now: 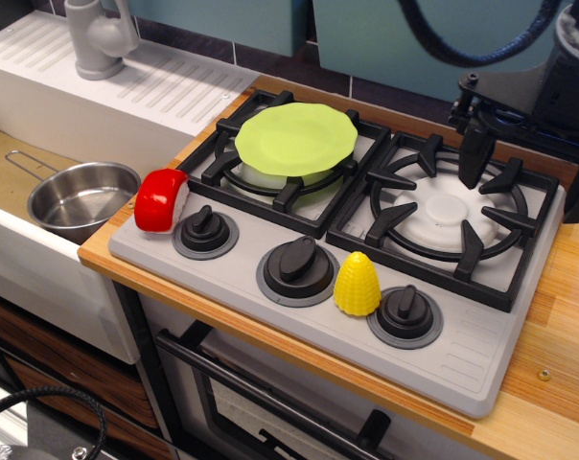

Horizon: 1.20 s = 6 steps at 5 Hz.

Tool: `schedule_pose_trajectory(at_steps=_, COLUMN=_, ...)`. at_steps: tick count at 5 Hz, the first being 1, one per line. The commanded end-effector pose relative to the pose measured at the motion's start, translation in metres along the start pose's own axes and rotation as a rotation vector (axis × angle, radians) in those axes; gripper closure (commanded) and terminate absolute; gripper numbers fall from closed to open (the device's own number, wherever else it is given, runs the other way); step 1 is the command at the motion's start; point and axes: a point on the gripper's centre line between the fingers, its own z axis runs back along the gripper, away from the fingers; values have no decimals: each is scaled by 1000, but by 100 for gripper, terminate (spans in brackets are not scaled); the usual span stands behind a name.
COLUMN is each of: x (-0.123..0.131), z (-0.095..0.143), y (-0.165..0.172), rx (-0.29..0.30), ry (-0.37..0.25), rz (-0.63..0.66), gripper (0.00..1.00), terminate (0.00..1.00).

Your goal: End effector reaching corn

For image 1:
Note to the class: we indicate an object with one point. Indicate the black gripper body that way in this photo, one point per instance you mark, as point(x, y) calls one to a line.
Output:
point(537, 108)

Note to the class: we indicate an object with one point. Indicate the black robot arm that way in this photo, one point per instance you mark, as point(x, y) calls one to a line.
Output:
point(565, 51)

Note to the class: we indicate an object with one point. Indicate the yellow toy corn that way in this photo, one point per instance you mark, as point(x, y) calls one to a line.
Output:
point(357, 289)

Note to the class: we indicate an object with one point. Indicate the white right burner cap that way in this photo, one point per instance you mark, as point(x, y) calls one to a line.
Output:
point(443, 203)

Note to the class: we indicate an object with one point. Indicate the black right burner grate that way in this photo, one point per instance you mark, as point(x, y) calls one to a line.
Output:
point(488, 274)

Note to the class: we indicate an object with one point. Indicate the black burner grate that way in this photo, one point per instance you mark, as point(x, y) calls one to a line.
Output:
point(488, 274)
point(305, 204)

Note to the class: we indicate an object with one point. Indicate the grey toy stove top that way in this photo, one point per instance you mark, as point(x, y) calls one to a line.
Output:
point(462, 369)

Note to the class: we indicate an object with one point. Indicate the black left burner grate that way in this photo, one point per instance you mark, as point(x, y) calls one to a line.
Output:
point(305, 204)

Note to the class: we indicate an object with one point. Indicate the light green plastic plate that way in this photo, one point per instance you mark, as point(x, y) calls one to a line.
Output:
point(296, 139)

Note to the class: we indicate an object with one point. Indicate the black right stove knob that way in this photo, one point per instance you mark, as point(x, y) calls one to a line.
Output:
point(407, 318)

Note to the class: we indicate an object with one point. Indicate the black stove knob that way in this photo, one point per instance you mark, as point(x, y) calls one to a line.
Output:
point(407, 318)
point(297, 274)
point(205, 235)

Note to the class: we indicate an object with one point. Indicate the black middle stove knob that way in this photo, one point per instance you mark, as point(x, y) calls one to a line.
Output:
point(297, 274)

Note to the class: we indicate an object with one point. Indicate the black left stove knob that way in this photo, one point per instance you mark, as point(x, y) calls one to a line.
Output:
point(205, 235)

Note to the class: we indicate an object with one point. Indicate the red white toy sushi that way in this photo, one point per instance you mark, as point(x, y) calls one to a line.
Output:
point(160, 201)

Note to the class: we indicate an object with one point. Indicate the white toy sink unit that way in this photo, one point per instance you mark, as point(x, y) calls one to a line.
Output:
point(142, 118)

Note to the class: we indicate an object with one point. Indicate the grey toy faucet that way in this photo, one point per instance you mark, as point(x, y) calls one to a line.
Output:
point(100, 42)

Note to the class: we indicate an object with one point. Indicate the small steel pot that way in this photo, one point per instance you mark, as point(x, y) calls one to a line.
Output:
point(75, 202)

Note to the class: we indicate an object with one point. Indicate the black oven door handle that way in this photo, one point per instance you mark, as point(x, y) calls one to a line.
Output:
point(363, 447)

